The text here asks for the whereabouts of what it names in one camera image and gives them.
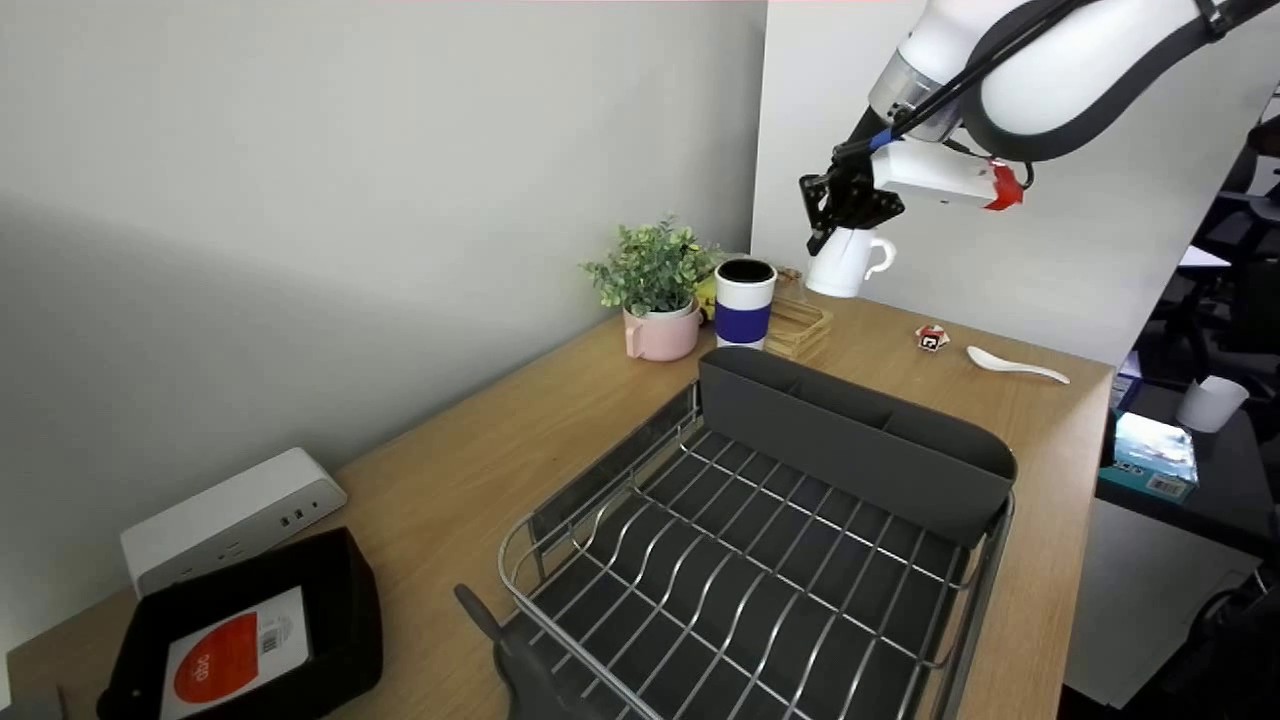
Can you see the white electronics box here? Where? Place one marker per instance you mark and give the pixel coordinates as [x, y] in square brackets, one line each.
[230, 522]

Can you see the black pouch with orange label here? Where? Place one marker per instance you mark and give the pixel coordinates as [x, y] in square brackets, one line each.
[278, 639]

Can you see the small red white toy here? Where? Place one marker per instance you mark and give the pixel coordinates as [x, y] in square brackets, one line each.
[931, 339]

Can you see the potted green plant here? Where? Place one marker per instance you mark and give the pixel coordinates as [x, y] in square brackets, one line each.
[657, 281]

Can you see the wrist camera white red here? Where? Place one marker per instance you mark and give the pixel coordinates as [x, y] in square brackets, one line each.
[944, 174]

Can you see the teal product box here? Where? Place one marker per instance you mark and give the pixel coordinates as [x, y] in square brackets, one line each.
[1155, 456]

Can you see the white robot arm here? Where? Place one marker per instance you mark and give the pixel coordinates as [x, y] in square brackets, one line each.
[981, 90]

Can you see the white cup on side desk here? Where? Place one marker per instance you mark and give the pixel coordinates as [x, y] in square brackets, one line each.
[1210, 407]

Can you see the white plastic spoon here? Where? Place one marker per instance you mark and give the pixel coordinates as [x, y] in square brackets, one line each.
[988, 362]

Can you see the white handled cup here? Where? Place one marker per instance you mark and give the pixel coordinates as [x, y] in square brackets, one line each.
[846, 261]

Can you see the steel dish rack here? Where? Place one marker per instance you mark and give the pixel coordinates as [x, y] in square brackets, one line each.
[768, 546]

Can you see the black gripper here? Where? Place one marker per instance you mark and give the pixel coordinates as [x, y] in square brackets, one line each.
[846, 196]

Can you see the white tumbler with blue sleeve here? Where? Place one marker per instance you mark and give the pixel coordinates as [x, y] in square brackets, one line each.
[742, 303]

